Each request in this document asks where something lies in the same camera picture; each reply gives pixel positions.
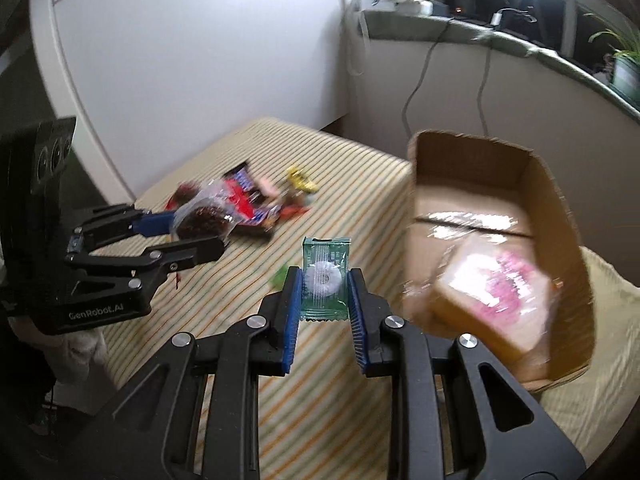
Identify grey-green windowsill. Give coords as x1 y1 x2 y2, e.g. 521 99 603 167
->
357 7 640 122

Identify cream blanket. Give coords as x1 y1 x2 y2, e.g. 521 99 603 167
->
537 247 640 467

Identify pink candy packet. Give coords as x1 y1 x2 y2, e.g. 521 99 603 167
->
256 176 282 200

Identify clear bag of dark pastry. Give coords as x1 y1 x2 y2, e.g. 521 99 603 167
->
170 180 237 244

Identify white cable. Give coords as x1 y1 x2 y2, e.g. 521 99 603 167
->
336 0 372 77

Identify black headphones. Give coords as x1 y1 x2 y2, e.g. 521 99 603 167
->
504 0 540 25

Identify dark power cable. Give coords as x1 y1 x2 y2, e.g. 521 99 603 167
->
402 16 452 142
476 9 509 137

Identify white wardrobe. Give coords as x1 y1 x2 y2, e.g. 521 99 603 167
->
29 0 352 202

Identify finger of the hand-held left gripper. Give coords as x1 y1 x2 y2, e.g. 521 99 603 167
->
67 203 177 254
65 234 227 294

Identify bread packet with pink label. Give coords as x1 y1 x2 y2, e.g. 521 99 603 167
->
429 246 562 382

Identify cardboard box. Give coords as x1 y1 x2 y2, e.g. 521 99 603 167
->
402 130 597 394

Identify potted green plant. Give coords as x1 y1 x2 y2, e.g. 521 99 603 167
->
586 12 640 107

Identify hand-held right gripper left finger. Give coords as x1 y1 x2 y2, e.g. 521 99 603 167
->
65 265 304 480

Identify green candy packet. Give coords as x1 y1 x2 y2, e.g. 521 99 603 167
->
300 235 354 322

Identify dark chocolate bar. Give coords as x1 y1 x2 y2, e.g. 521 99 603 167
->
222 163 262 196
231 194 282 235

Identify yellow candy packet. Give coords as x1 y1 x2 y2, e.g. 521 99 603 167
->
286 167 319 194

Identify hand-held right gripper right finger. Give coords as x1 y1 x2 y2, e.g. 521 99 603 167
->
347 268 587 480

